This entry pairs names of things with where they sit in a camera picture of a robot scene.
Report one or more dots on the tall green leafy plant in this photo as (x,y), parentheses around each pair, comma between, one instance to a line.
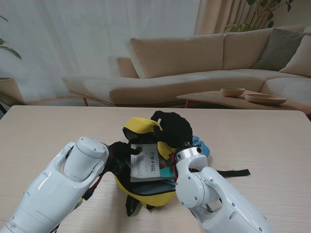
(239,26)

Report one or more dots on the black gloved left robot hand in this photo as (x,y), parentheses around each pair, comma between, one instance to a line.
(121,153)

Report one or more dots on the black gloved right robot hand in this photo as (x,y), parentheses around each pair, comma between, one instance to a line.
(173,129)

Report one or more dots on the wide shallow wooden bowl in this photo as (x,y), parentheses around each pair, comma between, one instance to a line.
(264,99)

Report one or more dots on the variegated leaf plant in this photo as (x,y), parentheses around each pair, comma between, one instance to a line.
(12,51)

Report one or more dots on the white sheer curtain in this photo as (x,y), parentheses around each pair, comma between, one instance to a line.
(73,36)

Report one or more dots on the small wooden bowl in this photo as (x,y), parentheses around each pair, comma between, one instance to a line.
(232,91)

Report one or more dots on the grey cushion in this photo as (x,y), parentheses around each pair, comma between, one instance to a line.
(277,48)

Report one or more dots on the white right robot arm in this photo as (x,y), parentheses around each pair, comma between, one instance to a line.
(213,189)

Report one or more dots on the beige sofa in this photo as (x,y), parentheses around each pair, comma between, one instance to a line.
(170,55)

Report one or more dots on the beige cushion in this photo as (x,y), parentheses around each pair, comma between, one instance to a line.
(301,60)

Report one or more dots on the light wooden planter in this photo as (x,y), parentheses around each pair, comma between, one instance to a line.
(9,91)

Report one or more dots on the beige curtain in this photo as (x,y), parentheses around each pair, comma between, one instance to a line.
(213,17)

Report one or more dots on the wooden coffee table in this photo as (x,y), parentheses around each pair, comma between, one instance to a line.
(213,97)

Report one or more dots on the blue and yellow school bag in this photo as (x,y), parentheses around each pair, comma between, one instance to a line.
(145,196)

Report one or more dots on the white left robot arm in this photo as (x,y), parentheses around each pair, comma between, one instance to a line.
(60,184)

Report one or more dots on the black stand leg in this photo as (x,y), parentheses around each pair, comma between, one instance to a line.
(2,108)

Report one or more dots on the teal and white book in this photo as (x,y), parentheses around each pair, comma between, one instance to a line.
(148,165)

